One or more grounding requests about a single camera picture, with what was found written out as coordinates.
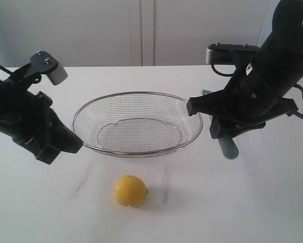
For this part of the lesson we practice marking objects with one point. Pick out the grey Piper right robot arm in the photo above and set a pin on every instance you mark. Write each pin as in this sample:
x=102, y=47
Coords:
x=284, y=42

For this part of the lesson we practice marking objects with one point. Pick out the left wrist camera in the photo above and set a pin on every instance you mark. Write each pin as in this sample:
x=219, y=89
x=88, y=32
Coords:
x=44, y=63

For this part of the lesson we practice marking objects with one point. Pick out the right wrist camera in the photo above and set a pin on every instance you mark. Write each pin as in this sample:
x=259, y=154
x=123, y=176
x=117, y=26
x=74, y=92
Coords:
x=227, y=54

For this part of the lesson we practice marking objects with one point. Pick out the yellow lemon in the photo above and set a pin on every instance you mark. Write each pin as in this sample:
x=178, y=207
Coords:
x=129, y=190

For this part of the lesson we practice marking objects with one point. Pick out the oval steel mesh basket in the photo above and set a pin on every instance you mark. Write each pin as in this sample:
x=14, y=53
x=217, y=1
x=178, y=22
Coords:
x=136, y=124

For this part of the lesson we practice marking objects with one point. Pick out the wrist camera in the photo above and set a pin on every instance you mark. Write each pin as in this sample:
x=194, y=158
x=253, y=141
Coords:
x=44, y=63
x=227, y=54

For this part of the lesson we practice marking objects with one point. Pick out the teal handled vegetable peeler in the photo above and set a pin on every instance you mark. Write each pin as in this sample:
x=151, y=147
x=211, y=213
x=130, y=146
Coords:
x=228, y=147

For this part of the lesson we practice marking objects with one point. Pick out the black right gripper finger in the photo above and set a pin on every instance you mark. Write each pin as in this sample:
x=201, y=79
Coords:
x=220, y=127
x=211, y=104

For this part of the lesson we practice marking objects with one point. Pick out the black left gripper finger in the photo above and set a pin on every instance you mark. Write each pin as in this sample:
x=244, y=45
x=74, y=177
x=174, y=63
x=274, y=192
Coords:
x=61, y=137
x=48, y=154

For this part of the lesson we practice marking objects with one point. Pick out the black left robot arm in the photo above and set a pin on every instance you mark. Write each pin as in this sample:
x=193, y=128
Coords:
x=31, y=123

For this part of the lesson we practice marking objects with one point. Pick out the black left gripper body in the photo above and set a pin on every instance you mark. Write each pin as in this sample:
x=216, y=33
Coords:
x=25, y=117

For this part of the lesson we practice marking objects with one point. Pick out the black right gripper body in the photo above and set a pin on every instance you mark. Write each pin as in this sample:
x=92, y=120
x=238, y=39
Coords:
x=252, y=99

